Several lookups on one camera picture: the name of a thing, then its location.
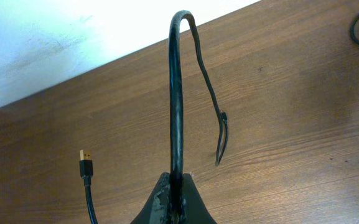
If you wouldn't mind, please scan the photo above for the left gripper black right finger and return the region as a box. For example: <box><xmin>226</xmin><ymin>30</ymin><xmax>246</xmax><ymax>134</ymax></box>
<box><xmin>182</xmin><ymin>174</ymin><xmax>216</xmax><ymax>224</ymax></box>

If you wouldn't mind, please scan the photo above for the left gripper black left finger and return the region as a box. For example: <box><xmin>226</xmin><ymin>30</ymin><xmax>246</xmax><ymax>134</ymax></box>
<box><xmin>131</xmin><ymin>172</ymin><xmax>170</xmax><ymax>224</ymax></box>

